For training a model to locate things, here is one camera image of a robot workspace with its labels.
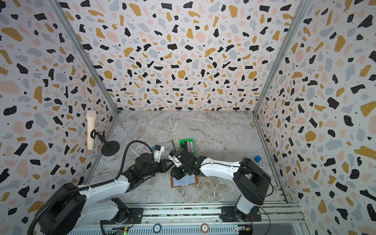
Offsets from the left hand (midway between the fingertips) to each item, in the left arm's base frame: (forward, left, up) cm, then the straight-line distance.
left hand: (178, 162), depth 80 cm
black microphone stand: (+16, +48, -10) cm, 51 cm away
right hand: (-4, +3, -5) cm, 7 cm away
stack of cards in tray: (+16, -6, -9) cm, 19 cm away
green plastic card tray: (+24, +1, -14) cm, 28 cm away
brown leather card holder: (-5, -4, -12) cm, 13 cm away
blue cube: (+7, -50, -11) cm, 51 cm away
